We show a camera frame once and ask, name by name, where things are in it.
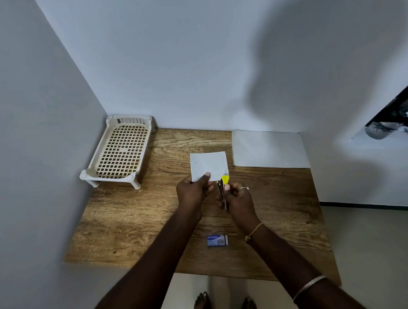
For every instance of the person's left hand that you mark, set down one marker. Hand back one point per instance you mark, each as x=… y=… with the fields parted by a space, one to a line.
x=191 y=195

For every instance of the person's right hand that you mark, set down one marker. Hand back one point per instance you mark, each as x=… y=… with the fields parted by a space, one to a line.
x=241 y=205

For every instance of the yellow and silver stapler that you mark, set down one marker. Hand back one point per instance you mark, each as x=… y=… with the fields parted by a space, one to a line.
x=222 y=189

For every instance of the small white paper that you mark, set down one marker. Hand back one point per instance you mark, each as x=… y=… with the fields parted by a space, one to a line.
x=208 y=164

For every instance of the small blue staple box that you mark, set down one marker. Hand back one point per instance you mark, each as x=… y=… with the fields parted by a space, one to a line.
x=217 y=240

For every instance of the large white paper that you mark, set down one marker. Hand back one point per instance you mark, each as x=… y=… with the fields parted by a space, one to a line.
x=269 y=149

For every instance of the white plastic lattice tray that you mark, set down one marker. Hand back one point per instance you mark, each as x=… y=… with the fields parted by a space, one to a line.
x=121 y=151

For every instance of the person's left forearm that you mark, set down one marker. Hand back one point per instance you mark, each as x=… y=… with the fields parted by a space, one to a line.
x=142 y=277

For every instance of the person's right forearm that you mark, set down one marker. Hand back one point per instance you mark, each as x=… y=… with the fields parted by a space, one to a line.
x=300 y=271

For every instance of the person's left foot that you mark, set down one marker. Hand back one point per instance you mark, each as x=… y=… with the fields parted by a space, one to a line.
x=202 y=308

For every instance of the yellow wrist thread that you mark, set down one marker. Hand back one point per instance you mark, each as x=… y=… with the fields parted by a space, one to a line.
x=253 y=231

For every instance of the silver bangle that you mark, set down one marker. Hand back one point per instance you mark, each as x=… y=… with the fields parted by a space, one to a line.
x=308 y=287

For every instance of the grey round container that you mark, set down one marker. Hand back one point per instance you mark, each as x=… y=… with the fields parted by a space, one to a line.
x=381 y=129

